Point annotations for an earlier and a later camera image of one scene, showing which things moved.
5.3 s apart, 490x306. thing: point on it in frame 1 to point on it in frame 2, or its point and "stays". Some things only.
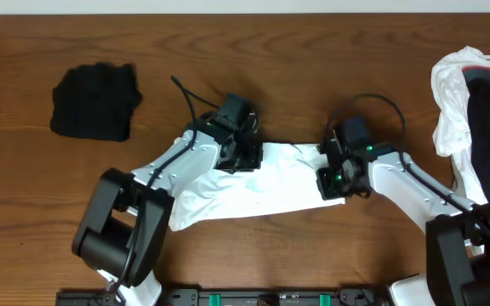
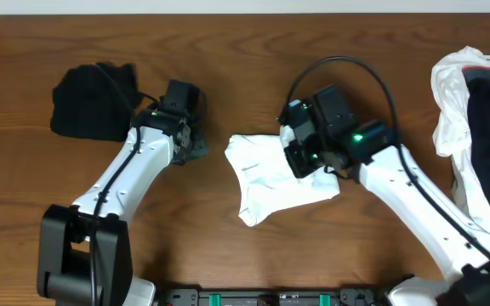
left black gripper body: (245, 157) to (196, 142)
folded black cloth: (95, 101) stays
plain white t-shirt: (452, 135) stays
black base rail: (242, 296) stays
